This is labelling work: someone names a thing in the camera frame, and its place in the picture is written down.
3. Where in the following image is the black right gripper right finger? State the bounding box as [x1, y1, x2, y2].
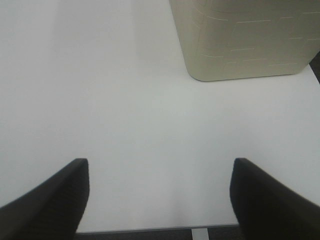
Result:
[230, 158, 320, 240]

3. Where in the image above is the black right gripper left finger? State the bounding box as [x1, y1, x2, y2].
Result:
[0, 158, 90, 240]

